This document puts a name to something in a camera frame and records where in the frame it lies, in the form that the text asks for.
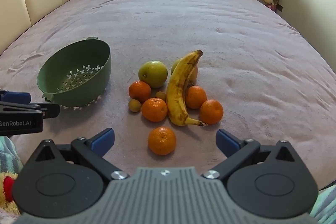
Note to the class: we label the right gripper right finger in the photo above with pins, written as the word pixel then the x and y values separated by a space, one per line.
pixel 238 153

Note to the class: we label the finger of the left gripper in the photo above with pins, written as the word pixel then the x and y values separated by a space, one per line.
pixel 15 97

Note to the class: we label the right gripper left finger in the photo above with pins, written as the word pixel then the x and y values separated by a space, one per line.
pixel 90 152

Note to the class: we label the orange mandarin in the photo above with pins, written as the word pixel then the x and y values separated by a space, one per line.
pixel 211 112
pixel 154 110
pixel 162 141
pixel 140 91
pixel 195 97

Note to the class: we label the green plastic colander bowl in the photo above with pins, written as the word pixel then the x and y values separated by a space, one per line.
pixel 77 74

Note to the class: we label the small brown longan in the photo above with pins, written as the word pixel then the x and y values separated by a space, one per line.
pixel 134 106
pixel 161 95

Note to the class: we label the orange mandarin front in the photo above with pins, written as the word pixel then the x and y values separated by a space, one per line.
pixel 162 141

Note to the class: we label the yellow spotted banana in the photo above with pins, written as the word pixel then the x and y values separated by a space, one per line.
pixel 175 93

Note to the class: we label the green apple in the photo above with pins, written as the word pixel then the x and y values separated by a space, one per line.
pixel 154 73

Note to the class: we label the yellow green pear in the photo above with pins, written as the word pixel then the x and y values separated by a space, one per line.
pixel 194 74

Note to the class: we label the yellow red plush toy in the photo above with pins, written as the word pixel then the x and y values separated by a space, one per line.
pixel 7 201

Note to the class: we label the pink bed blanket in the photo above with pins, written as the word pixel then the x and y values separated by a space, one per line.
pixel 270 81

